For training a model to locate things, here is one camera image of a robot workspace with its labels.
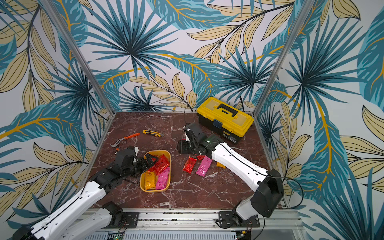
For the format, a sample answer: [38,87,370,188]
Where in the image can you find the orange yellow tea bag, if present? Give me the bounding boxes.
[217,162,226,169]

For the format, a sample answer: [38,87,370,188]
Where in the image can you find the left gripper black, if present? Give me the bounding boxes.
[121,152,158,180]

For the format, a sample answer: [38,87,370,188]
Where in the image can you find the pink tea bag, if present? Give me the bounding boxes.
[196,156,213,177]
[156,167,170,190]

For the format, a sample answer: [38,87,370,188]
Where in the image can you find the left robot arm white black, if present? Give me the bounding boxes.
[12,146,159,240]

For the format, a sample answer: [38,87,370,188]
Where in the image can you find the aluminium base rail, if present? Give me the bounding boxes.
[47,208,307,240]

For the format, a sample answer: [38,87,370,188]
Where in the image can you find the yellow black utility knife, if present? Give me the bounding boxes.
[143,130,164,137]

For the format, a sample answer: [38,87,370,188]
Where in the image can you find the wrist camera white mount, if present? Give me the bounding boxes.
[183,129,192,142]
[133,147,139,159]

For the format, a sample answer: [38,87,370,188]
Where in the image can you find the red tea bag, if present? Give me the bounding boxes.
[148,155,170,176]
[196,155,206,161]
[183,157,197,174]

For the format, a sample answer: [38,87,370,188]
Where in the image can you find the orange handled pliers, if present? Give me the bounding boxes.
[110,133,140,153]

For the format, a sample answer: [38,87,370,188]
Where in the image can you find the yellow black toolbox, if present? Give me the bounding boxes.
[197,97,254,144]

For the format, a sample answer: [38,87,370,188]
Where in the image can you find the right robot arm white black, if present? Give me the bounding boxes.
[177,123,284,221]

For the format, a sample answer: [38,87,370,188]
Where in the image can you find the yellow plastic storage box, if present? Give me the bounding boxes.
[140,150,171,193]

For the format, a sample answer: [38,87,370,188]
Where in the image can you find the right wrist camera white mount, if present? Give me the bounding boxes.
[183,129,192,142]

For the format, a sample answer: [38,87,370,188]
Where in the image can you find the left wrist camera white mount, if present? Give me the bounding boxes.
[133,147,139,159]

